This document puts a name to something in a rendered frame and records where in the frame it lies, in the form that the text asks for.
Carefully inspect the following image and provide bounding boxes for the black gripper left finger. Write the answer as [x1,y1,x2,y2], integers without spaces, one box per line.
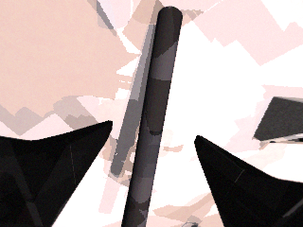
[0,120,113,227]

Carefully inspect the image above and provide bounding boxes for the dark grey metal pipe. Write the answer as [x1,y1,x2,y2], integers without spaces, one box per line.
[123,6,183,227]

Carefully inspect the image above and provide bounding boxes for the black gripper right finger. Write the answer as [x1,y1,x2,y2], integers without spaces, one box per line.
[194,135,303,227]

